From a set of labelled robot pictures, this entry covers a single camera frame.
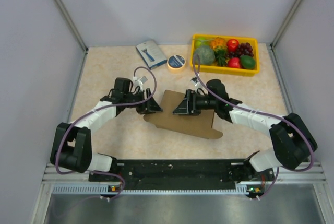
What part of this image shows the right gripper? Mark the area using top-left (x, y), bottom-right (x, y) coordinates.
top-left (173, 89), bottom-right (218, 116)

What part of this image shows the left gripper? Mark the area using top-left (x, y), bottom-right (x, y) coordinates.
top-left (124, 88), bottom-right (163, 114)

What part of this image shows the brown cardboard box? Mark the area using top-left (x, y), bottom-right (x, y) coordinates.
top-left (144, 90), bottom-right (223, 139)

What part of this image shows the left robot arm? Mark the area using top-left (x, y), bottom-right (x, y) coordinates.
top-left (50, 77), bottom-right (163, 181)

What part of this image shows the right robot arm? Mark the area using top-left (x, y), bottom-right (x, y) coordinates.
top-left (173, 78), bottom-right (317, 180)

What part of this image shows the razor package box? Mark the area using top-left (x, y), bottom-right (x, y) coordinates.
top-left (135, 40), bottom-right (167, 70)

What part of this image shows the yellow tape roll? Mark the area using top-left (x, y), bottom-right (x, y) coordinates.
top-left (167, 55), bottom-right (186, 73)

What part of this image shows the yellow plastic tray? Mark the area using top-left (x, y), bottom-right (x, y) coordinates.
top-left (189, 33), bottom-right (260, 76)

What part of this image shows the green netted melon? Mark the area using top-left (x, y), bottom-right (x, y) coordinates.
top-left (193, 45), bottom-right (215, 65)

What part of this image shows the red apple in front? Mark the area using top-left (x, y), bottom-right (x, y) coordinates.
top-left (227, 57), bottom-right (242, 69)

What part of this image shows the red apple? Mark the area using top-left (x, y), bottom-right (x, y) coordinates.
top-left (227, 57), bottom-right (242, 69)
top-left (226, 39), bottom-right (239, 52)

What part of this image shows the green apple with stem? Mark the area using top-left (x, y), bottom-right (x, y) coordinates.
top-left (193, 37), bottom-right (214, 48)

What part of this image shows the orange pineapple with leaves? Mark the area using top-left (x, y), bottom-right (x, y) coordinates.
top-left (209, 37), bottom-right (227, 67)

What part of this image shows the green avocado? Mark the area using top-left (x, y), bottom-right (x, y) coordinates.
top-left (240, 55), bottom-right (256, 69)

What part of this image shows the red apple at back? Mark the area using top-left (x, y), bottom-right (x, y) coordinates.
top-left (226, 39), bottom-right (239, 52)

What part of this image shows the dark purple grape bunch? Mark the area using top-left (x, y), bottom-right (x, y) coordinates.
top-left (228, 42), bottom-right (254, 58)

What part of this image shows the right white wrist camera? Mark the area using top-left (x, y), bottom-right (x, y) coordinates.
top-left (190, 77), bottom-right (202, 92)

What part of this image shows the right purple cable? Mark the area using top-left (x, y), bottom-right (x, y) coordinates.
top-left (192, 54), bottom-right (315, 201)

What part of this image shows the purple cable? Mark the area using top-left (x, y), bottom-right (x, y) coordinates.
top-left (54, 66), bottom-right (157, 204)
top-left (192, 54), bottom-right (315, 201)

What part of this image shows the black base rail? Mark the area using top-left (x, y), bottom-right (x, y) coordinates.
top-left (88, 159), bottom-right (277, 196)

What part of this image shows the right aluminium frame post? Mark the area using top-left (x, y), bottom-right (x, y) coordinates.
top-left (270, 0), bottom-right (319, 50)

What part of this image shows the aluminium frame post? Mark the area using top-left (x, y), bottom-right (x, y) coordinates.
top-left (270, 0), bottom-right (319, 50)
top-left (39, 0), bottom-right (89, 52)

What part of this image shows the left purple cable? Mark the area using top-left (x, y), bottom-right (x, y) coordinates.
top-left (54, 66), bottom-right (157, 204)

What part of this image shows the left aluminium frame post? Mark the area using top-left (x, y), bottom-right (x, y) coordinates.
top-left (39, 0), bottom-right (89, 52)

